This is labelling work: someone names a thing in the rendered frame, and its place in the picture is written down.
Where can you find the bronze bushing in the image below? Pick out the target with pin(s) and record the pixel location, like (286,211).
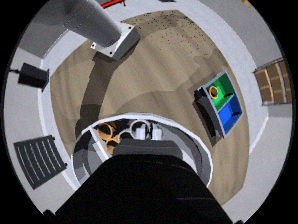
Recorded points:
(214,92)
(102,130)
(109,144)

